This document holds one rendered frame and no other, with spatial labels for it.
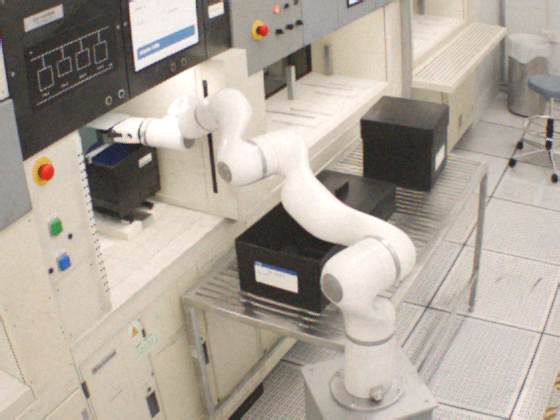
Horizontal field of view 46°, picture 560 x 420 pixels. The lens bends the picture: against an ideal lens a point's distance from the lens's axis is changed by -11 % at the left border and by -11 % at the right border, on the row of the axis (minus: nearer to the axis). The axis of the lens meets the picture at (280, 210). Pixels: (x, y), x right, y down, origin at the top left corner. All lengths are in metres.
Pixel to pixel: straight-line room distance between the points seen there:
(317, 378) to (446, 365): 1.28
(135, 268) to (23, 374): 0.57
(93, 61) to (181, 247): 0.73
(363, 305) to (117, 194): 0.97
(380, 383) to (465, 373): 1.30
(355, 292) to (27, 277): 0.76
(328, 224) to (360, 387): 0.41
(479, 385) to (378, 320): 1.42
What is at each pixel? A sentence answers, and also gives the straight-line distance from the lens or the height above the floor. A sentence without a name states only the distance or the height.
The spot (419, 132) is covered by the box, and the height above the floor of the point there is 0.99.
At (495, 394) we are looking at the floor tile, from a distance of 2.92.
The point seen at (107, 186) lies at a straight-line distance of 2.23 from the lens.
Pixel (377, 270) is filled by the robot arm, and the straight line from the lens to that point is 1.51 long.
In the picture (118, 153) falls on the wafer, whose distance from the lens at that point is 2.35.
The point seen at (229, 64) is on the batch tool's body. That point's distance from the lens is 2.13.
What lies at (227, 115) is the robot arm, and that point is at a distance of 1.75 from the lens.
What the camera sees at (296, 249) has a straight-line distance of 2.33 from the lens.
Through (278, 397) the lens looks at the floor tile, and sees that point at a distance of 2.90.
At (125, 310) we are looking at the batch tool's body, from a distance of 2.02.
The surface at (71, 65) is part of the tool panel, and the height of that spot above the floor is 1.56.
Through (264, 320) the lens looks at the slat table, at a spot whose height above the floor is 0.76.
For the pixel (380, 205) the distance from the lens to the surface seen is 2.41.
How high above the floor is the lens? 1.99
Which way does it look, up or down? 28 degrees down
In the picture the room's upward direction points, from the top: 4 degrees counter-clockwise
